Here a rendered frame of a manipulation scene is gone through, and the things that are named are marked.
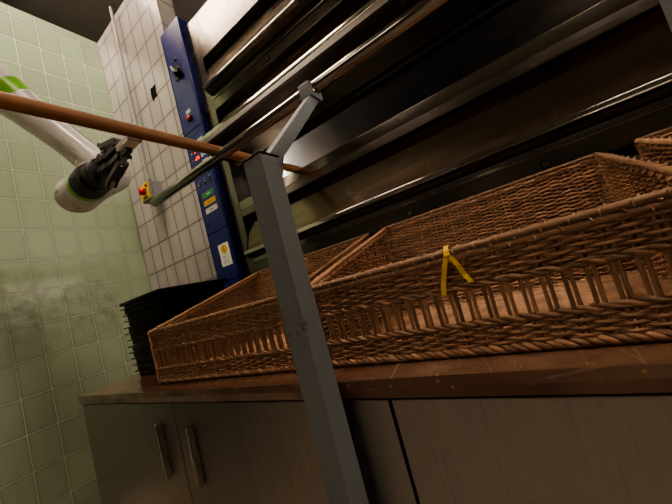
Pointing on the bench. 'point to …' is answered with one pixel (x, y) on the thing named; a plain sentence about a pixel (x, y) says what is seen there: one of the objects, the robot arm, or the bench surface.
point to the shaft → (111, 125)
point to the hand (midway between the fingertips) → (128, 144)
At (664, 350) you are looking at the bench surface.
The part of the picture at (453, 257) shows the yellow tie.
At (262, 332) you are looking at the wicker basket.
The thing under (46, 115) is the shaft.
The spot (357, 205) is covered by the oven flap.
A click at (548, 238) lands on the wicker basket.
